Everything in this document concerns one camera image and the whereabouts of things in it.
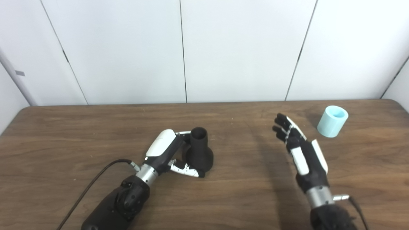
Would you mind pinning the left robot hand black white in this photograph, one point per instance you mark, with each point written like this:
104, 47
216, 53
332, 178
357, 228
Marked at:
161, 143

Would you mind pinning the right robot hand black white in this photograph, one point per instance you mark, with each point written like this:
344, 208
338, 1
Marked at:
311, 166

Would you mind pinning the black funnel-shaped nozzle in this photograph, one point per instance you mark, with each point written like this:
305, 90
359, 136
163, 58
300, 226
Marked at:
199, 153

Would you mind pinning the small gray wall tag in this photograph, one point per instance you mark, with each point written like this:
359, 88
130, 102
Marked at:
19, 73

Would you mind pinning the black wall panel hinge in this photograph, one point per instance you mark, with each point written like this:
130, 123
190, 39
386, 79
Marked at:
65, 56

